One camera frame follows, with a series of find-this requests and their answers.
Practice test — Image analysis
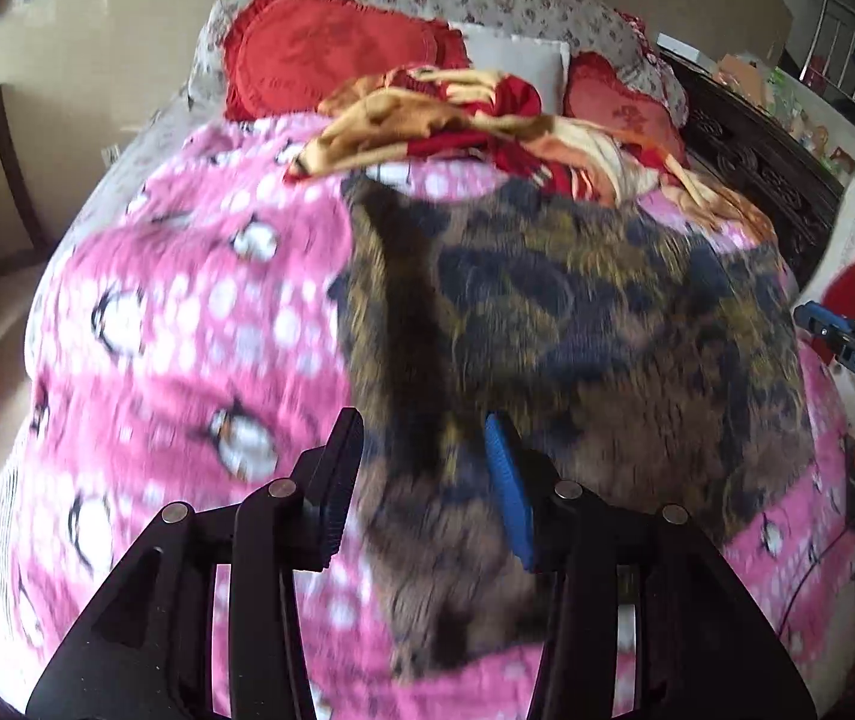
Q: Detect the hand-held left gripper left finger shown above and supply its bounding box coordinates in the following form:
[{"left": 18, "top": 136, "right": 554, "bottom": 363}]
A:
[{"left": 26, "top": 406, "right": 365, "bottom": 720}]

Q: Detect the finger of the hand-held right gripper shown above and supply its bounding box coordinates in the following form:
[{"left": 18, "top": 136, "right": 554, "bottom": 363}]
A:
[{"left": 793, "top": 302, "right": 855, "bottom": 342}]

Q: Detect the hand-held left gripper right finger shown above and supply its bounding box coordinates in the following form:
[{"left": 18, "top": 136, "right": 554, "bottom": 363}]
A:
[{"left": 484, "top": 411, "right": 818, "bottom": 720}]

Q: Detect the dark floral patterned garment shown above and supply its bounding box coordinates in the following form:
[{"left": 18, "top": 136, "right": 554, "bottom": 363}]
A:
[{"left": 326, "top": 172, "right": 837, "bottom": 683}]

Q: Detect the white fluffy cloth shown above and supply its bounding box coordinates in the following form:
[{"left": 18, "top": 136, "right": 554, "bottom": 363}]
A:
[{"left": 802, "top": 161, "right": 855, "bottom": 312}]

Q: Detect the dark carved wooden headboard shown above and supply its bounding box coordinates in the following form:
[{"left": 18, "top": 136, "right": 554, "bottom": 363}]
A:
[{"left": 656, "top": 45, "right": 848, "bottom": 286}]

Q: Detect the colourful clutter beside bed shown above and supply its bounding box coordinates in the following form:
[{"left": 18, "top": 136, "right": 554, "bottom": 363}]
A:
[{"left": 712, "top": 52, "right": 855, "bottom": 173}]

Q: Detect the pink penguin print blanket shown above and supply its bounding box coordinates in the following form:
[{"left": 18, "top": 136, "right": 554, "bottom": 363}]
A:
[{"left": 0, "top": 116, "right": 855, "bottom": 720}]

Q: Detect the metal railing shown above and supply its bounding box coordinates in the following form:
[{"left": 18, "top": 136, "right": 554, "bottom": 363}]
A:
[{"left": 794, "top": 0, "right": 855, "bottom": 102}]

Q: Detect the small red heart pillow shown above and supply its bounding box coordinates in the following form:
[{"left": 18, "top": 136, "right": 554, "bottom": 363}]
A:
[{"left": 562, "top": 51, "right": 691, "bottom": 166}]

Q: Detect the white pillow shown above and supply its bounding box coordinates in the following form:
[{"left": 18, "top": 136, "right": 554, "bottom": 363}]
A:
[{"left": 446, "top": 21, "right": 572, "bottom": 117}]

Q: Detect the red and yellow blanket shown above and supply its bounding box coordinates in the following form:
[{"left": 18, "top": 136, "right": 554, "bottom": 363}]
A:
[{"left": 283, "top": 66, "right": 777, "bottom": 245}]

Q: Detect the long floral pillow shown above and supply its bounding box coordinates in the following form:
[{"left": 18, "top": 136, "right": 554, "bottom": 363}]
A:
[{"left": 187, "top": 0, "right": 691, "bottom": 136}]

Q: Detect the large red heart pillow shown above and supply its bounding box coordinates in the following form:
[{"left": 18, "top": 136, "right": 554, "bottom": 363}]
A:
[{"left": 221, "top": 0, "right": 473, "bottom": 122}]

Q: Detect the black cable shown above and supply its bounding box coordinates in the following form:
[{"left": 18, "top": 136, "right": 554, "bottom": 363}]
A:
[{"left": 776, "top": 442, "right": 855, "bottom": 635}]

